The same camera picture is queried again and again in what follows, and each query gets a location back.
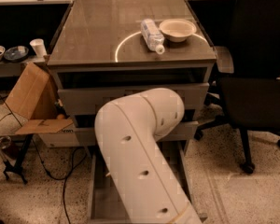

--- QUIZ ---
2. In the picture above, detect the black office chair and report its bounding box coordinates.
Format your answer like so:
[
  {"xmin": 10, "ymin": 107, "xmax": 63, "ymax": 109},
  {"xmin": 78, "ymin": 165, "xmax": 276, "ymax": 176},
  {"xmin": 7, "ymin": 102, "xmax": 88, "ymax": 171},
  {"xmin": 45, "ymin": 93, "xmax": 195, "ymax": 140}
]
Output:
[{"xmin": 194, "ymin": 0, "xmax": 280, "ymax": 174}]

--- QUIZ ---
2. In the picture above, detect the grey drawer cabinet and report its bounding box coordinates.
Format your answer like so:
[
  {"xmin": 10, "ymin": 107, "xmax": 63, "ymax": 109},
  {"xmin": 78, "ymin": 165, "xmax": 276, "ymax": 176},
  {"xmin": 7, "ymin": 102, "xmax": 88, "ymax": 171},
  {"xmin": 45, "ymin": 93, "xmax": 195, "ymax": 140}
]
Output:
[{"xmin": 46, "ymin": 0, "xmax": 217, "ymax": 154}]

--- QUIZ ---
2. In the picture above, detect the blue patterned bowl right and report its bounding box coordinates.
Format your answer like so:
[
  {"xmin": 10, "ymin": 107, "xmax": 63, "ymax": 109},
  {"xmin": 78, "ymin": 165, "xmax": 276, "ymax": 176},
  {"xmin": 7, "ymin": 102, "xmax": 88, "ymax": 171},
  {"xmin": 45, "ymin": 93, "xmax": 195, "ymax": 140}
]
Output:
[{"xmin": 4, "ymin": 46, "xmax": 29, "ymax": 63}]

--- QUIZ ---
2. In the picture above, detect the low grey shelf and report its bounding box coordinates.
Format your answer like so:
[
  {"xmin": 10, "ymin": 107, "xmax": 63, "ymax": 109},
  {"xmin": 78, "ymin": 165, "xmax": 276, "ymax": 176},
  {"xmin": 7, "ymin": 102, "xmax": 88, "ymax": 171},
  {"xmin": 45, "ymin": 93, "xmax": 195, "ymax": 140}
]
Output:
[{"xmin": 0, "ymin": 55, "xmax": 48, "ymax": 78}]

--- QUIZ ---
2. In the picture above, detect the grey middle drawer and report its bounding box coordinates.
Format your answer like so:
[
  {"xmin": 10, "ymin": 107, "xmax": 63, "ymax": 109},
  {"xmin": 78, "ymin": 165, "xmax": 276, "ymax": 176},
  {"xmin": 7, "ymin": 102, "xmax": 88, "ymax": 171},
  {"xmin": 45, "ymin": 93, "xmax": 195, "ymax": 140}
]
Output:
[{"xmin": 74, "ymin": 115, "xmax": 198, "ymax": 146}]

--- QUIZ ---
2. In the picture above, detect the black tripod stand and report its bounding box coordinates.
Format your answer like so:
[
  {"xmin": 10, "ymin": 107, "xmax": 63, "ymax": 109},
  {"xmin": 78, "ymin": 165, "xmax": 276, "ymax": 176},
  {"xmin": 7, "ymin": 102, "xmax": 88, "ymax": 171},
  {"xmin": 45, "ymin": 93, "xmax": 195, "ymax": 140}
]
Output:
[{"xmin": 0, "ymin": 134, "xmax": 32, "ymax": 184}]

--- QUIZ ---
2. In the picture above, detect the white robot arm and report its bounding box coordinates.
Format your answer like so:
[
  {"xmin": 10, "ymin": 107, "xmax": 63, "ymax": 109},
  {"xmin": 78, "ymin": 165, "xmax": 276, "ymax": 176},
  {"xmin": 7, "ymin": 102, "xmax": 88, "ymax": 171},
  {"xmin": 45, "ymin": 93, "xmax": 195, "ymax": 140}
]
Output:
[{"xmin": 94, "ymin": 88, "xmax": 202, "ymax": 224}]

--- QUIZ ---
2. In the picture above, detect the clear plastic water bottle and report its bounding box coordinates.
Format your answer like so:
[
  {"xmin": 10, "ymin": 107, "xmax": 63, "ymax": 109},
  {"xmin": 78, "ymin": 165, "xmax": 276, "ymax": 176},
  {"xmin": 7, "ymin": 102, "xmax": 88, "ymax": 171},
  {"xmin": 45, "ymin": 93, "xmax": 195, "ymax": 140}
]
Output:
[{"xmin": 141, "ymin": 19, "xmax": 165, "ymax": 54}]

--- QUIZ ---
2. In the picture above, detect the black floor cable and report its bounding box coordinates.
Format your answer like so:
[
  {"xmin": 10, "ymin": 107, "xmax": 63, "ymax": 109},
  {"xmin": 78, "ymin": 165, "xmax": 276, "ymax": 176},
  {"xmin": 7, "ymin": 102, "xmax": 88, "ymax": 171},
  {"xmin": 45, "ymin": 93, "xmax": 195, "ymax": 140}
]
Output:
[{"xmin": 0, "ymin": 91, "xmax": 88, "ymax": 224}]

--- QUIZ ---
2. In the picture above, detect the open cardboard box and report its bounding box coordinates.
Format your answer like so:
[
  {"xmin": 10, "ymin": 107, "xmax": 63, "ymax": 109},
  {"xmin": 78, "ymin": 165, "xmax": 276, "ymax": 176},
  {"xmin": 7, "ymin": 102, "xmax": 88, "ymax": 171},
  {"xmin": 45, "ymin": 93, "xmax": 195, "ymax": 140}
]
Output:
[{"xmin": 6, "ymin": 63, "xmax": 73, "ymax": 134}]

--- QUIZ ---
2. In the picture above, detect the grey top drawer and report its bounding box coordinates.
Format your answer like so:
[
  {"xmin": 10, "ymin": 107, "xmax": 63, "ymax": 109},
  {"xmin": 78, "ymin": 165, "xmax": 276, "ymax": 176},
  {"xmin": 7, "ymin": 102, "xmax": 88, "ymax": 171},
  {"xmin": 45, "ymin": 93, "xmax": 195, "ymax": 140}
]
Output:
[{"xmin": 57, "ymin": 68, "xmax": 210, "ymax": 116}]

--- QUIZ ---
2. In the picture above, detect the white box on floor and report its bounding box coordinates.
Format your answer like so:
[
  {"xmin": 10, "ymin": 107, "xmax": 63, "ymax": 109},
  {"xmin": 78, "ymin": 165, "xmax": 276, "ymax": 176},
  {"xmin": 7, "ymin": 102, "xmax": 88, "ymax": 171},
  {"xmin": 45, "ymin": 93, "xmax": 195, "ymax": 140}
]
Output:
[{"xmin": 39, "ymin": 125, "xmax": 79, "ymax": 147}]

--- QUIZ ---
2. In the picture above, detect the beige paper bowl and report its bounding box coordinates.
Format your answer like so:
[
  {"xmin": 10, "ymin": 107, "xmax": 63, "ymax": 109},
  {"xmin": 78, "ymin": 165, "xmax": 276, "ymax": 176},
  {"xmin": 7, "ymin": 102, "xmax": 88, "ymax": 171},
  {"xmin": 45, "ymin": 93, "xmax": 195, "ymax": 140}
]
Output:
[{"xmin": 160, "ymin": 19, "xmax": 197, "ymax": 43}]

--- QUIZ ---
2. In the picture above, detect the white paper cup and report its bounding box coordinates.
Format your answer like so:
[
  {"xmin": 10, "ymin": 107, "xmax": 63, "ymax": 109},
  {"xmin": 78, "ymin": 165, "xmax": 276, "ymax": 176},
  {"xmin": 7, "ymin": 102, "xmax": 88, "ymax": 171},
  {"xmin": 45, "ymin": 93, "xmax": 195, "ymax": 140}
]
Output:
[{"xmin": 30, "ymin": 38, "xmax": 47, "ymax": 58}]

